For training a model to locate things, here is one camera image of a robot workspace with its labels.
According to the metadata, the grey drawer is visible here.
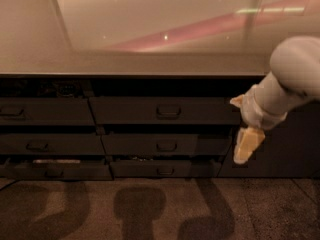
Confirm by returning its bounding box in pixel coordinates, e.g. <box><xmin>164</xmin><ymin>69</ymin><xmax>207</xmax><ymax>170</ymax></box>
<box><xmin>102</xmin><ymin>134</ymin><xmax>232</xmax><ymax>156</ymax></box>
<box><xmin>0</xmin><ymin>158</ymin><xmax>112</xmax><ymax>181</ymax></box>
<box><xmin>89</xmin><ymin>97</ymin><xmax>240</xmax><ymax>125</ymax></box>
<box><xmin>0</xmin><ymin>134</ymin><xmax>105</xmax><ymax>155</ymax></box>
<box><xmin>110</xmin><ymin>160</ymin><xmax>221</xmax><ymax>178</ymax></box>
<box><xmin>0</xmin><ymin>97</ymin><xmax>94</xmax><ymax>126</ymax></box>

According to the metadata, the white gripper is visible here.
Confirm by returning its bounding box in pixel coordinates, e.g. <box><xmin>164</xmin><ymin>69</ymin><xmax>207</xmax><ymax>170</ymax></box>
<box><xmin>230</xmin><ymin>85</ymin><xmax>287</xmax><ymax>165</ymax></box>

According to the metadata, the dark round object in drawer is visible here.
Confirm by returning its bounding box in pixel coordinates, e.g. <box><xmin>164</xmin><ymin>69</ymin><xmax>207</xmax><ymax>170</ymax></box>
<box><xmin>55</xmin><ymin>82</ymin><xmax>79</xmax><ymax>97</ymax></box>

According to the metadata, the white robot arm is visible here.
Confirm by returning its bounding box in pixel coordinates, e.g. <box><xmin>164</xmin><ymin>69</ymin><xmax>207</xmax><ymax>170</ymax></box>
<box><xmin>230</xmin><ymin>36</ymin><xmax>320</xmax><ymax>165</ymax></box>

